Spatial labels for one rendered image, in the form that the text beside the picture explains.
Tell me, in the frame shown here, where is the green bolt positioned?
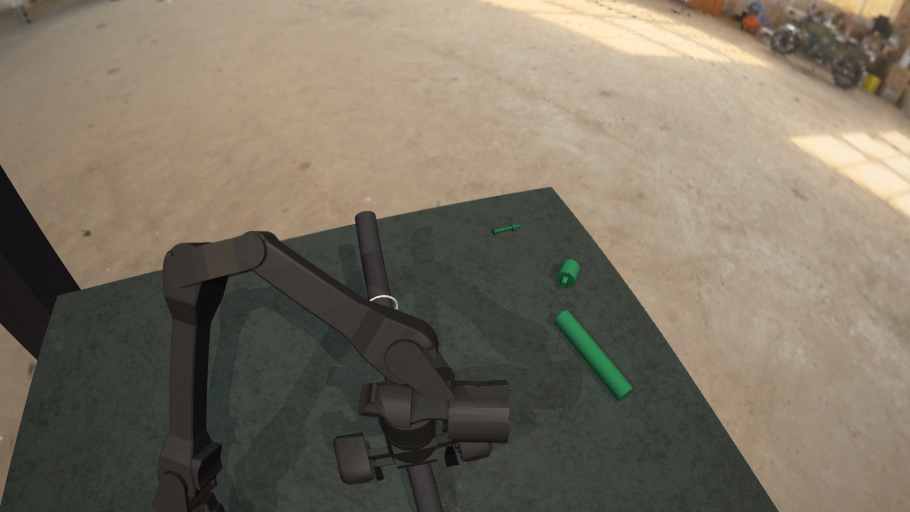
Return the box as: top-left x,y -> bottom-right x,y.
492,223 -> 521,235

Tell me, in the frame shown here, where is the green cylinder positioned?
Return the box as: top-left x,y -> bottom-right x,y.
554,311 -> 633,402
556,259 -> 580,289

